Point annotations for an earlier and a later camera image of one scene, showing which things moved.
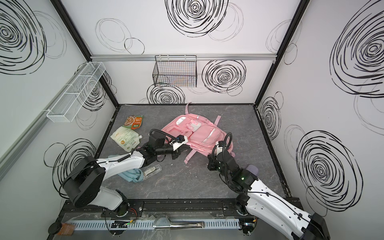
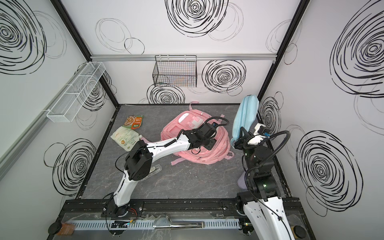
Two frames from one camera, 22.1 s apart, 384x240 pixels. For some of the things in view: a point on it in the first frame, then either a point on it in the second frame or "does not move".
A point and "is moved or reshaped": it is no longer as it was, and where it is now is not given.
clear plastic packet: x=151 y=171 does not move
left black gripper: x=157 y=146 → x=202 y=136
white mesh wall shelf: x=67 y=106 does not move
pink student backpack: x=203 y=134 is moved or reshaped
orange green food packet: x=134 y=121 does not move
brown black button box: x=61 y=228 does not move
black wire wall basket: x=175 y=71 does not move
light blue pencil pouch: x=135 y=175 is moved or reshaped
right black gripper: x=215 y=162 → x=243 y=138
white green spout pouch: x=127 y=138 does not move
